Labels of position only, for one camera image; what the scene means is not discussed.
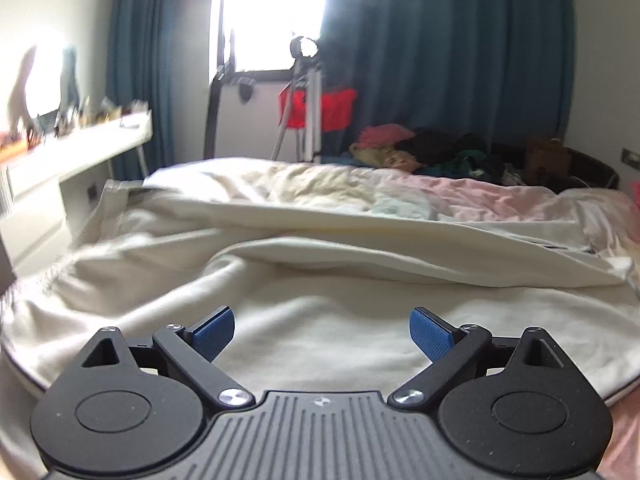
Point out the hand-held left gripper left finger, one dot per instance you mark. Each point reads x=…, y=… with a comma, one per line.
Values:
x=216, y=334

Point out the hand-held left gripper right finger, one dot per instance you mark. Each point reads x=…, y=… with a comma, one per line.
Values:
x=429, y=334

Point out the pile of dark clothes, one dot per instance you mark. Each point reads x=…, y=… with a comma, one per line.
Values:
x=445, y=152

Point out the pink bed sheet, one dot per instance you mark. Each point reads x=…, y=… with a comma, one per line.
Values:
x=500, y=195

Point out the yellow garment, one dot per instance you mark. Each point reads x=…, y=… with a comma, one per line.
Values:
x=372, y=156

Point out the pink garment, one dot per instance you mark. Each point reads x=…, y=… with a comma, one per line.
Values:
x=385, y=134

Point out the brown bag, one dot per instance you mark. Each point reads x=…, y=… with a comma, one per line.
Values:
x=546, y=156

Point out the black headboard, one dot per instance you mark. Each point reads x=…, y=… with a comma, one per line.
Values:
x=590, y=170

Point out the white desk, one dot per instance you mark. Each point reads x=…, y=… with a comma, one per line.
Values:
x=75, y=147

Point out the red cloth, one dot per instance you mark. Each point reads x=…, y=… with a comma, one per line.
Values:
x=337, y=107

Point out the clutter of small desk things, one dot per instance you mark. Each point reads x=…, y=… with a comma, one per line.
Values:
x=85, y=117

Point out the blue curtain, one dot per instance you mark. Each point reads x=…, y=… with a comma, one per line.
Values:
x=145, y=60
x=450, y=50

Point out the black metal frame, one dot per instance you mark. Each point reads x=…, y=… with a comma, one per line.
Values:
x=215, y=110

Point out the silver tripod with camera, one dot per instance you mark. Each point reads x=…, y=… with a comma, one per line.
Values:
x=310, y=100

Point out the wall socket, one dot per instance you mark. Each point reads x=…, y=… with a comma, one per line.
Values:
x=631, y=158

